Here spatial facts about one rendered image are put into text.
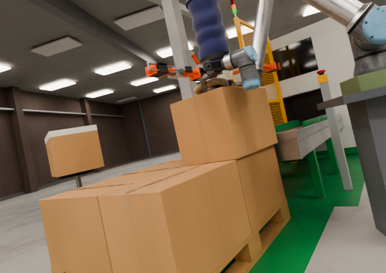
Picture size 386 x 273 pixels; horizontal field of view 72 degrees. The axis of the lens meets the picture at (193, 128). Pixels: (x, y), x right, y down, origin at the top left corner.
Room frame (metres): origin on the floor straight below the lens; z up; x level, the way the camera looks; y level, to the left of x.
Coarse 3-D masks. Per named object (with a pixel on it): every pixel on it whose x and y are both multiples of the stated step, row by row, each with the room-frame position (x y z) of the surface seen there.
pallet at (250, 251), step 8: (280, 208) 1.80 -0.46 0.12; (288, 208) 1.91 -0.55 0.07; (272, 216) 1.67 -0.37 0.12; (280, 216) 1.81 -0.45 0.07; (288, 216) 1.88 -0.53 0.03; (264, 224) 1.56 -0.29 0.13; (272, 224) 1.82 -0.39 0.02; (280, 224) 1.79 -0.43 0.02; (256, 232) 1.47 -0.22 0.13; (264, 232) 1.71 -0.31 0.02; (272, 232) 1.69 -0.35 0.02; (248, 240) 1.38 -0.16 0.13; (256, 240) 1.45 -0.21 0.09; (264, 240) 1.60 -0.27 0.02; (272, 240) 1.61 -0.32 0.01; (240, 248) 1.31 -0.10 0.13; (248, 248) 1.38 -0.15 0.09; (256, 248) 1.44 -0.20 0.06; (264, 248) 1.51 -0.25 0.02; (232, 256) 1.24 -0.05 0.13; (240, 256) 1.41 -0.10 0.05; (248, 256) 1.38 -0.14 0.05; (256, 256) 1.42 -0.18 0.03; (224, 264) 1.18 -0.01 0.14; (232, 264) 1.40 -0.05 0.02; (240, 264) 1.38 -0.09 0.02; (248, 264) 1.36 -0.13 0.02; (56, 272) 1.50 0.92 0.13; (64, 272) 1.46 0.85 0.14; (216, 272) 1.13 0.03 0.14; (224, 272) 1.34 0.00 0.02; (232, 272) 1.32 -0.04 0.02; (240, 272) 1.30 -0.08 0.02
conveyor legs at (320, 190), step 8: (328, 144) 2.88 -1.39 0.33; (312, 152) 2.17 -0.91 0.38; (328, 152) 2.89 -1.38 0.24; (288, 160) 3.16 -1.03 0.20; (296, 160) 3.11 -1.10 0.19; (312, 160) 2.18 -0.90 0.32; (336, 160) 2.86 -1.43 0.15; (312, 168) 2.19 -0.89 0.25; (336, 168) 2.86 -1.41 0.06; (288, 176) 2.33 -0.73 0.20; (296, 176) 2.29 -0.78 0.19; (304, 176) 2.25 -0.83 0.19; (312, 176) 2.20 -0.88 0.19; (320, 176) 2.19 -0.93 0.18; (320, 184) 2.17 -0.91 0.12; (320, 192) 2.18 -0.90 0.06
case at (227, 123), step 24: (216, 96) 1.45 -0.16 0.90; (240, 96) 1.57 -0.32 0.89; (264, 96) 1.85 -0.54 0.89; (192, 120) 1.57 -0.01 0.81; (216, 120) 1.47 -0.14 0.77; (240, 120) 1.51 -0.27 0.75; (264, 120) 1.77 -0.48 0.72; (192, 144) 1.60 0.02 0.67; (216, 144) 1.49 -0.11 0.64; (240, 144) 1.47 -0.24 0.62; (264, 144) 1.71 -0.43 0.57
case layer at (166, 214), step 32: (256, 160) 1.63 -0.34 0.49; (64, 192) 1.66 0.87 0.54; (96, 192) 1.31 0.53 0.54; (128, 192) 1.09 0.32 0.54; (160, 192) 0.95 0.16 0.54; (192, 192) 1.10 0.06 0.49; (224, 192) 1.28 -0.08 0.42; (256, 192) 1.56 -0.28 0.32; (64, 224) 1.39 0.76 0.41; (96, 224) 1.21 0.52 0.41; (128, 224) 1.08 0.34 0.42; (160, 224) 0.97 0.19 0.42; (192, 224) 1.06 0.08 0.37; (224, 224) 1.24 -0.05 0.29; (256, 224) 1.49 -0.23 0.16; (64, 256) 1.43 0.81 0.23; (96, 256) 1.25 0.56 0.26; (128, 256) 1.11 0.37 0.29; (160, 256) 0.99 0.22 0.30; (192, 256) 1.03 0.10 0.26; (224, 256) 1.19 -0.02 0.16
